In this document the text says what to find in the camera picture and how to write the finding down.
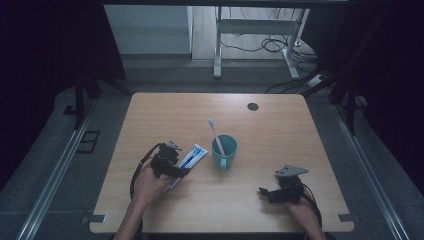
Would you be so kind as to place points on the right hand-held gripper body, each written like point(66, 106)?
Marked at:
point(290, 186)

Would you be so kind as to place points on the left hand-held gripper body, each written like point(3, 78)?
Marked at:
point(165, 158)

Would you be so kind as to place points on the blue and white toothpaste tube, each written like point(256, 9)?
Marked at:
point(191, 156)

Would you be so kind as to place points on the teal cup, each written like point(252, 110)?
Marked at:
point(224, 151)

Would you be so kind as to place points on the white toothbrush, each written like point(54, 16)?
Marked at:
point(216, 136)

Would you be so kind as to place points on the person's right hand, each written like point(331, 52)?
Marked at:
point(303, 213)

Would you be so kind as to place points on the person's left hand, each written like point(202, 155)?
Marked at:
point(150, 186)

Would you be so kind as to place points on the black round table grommet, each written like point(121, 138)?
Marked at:
point(253, 106)

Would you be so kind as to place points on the black metal stand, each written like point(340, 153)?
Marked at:
point(79, 100)
point(350, 106)

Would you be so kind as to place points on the white power strip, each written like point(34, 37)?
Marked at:
point(316, 80)

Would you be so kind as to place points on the dark curtain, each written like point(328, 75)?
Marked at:
point(40, 66)
point(393, 83)

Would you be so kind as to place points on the metal floor rail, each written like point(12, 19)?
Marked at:
point(370, 173)
point(53, 180)

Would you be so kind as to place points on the white desk frame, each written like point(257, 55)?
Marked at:
point(256, 26)

